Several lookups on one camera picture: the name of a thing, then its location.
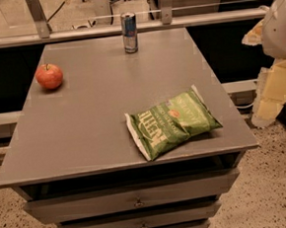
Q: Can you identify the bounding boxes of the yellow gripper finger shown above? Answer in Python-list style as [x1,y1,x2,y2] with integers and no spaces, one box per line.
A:
[251,59,286,127]
[242,21,263,46]

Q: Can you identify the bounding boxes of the red apple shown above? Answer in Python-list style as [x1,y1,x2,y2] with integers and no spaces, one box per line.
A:
[35,64,63,90]

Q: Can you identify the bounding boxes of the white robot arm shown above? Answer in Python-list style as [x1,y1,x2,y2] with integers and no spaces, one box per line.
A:
[242,0,286,127]

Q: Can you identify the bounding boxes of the green chip bag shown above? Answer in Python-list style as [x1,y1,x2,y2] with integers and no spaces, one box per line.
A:
[125,85,222,161]

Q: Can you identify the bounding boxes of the blue silver drink can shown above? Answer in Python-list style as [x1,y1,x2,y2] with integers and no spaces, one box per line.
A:
[120,12,138,53]

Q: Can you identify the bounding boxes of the grey drawer cabinet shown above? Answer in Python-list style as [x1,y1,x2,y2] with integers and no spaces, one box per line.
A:
[0,29,257,228]

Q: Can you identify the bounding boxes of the middle grey drawer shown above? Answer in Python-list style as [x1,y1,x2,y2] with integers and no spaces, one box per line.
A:
[58,200,221,228]

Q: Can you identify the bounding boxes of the top grey drawer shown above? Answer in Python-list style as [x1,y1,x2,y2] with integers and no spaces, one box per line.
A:
[24,168,240,224]

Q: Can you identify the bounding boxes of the metal railing frame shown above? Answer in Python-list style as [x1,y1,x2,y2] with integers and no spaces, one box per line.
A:
[0,0,273,48]

